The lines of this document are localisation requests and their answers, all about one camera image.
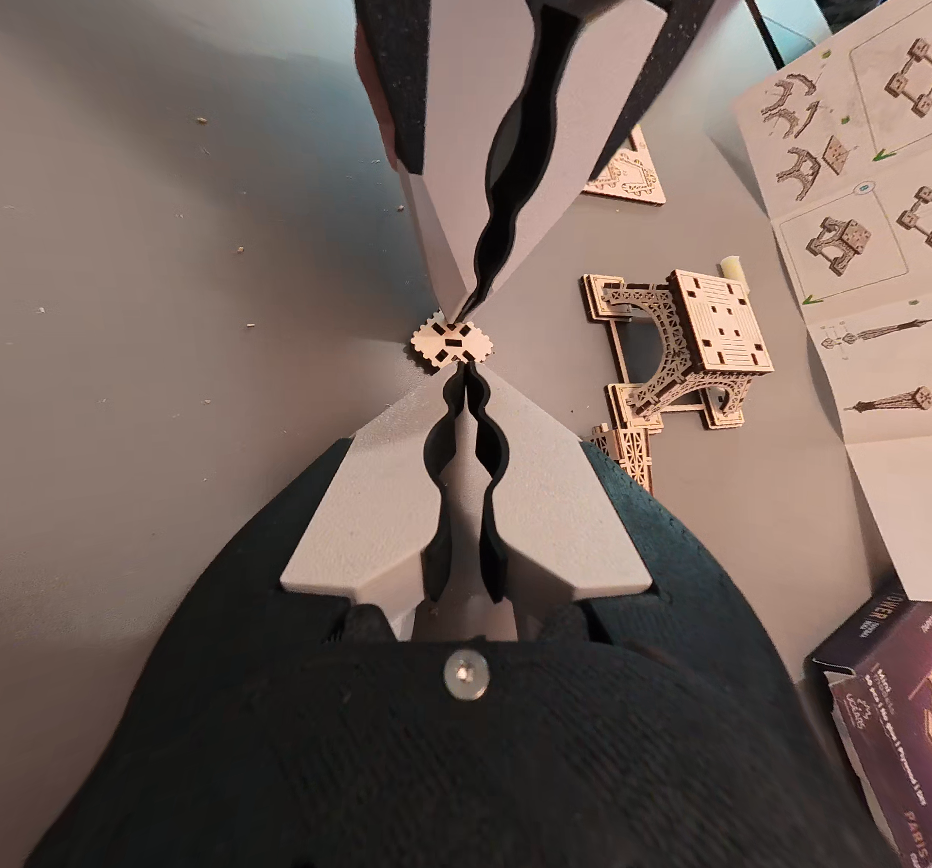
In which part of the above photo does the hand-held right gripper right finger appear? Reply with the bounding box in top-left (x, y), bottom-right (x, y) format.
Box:
top-left (466, 363), bottom-right (652, 604)

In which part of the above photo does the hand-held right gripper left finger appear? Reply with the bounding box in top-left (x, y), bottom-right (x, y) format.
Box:
top-left (280, 363), bottom-right (467, 604)

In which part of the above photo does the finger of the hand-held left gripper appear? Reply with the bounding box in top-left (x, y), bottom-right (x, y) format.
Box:
top-left (465, 0), bottom-right (674, 323)
top-left (402, 0), bottom-right (540, 323)

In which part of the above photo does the wooden tower model spire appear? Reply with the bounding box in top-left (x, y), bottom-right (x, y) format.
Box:
top-left (588, 422), bottom-right (656, 496)

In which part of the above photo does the small toothed wooden square plate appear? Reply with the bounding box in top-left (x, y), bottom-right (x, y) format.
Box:
top-left (410, 309), bottom-right (496, 375)

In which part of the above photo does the purple tower kit box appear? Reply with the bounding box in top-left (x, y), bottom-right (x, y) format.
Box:
top-left (808, 584), bottom-right (932, 868)

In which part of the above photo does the grey desk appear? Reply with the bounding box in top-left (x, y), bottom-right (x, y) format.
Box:
top-left (0, 0), bottom-right (932, 868)

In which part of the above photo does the person's left hand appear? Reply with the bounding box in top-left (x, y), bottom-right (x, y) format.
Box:
top-left (354, 23), bottom-right (400, 168)

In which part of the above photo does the laser-cut wooden parts sheet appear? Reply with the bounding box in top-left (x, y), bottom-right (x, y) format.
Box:
top-left (582, 124), bottom-right (667, 208)

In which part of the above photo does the wooden tower model base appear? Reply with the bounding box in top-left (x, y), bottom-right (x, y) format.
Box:
top-left (580, 268), bottom-right (775, 432)

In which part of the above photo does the paper assembly instruction sheet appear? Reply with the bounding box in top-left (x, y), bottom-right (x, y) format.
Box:
top-left (732, 0), bottom-right (932, 603)

